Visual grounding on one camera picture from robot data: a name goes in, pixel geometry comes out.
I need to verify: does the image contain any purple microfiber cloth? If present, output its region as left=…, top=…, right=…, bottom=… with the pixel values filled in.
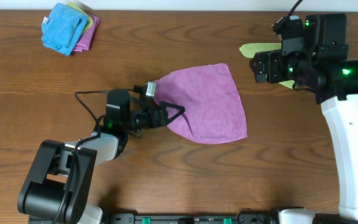
left=154, top=63, right=247, bottom=144

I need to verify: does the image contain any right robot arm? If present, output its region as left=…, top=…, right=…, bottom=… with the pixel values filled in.
left=250, top=14, right=358, bottom=223

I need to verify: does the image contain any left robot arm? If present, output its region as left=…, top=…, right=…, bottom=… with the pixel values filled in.
left=17, top=86, right=185, bottom=223

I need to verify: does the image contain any crumpled green cloth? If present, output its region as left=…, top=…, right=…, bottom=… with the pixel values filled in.
left=239, top=42, right=296, bottom=90

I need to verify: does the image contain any folded purple cloth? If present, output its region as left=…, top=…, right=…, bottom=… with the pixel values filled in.
left=73, top=15, right=99, bottom=52

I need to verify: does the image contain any folded green cloth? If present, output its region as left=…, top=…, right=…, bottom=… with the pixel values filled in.
left=66, top=2, right=94, bottom=35

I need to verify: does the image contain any folded blue cloth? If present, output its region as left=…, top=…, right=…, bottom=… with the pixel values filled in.
left=41, top=3, right=88, bottom=56

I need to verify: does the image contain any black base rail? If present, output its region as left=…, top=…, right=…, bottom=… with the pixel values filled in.
left=101, top=213, right=277, bottom=224

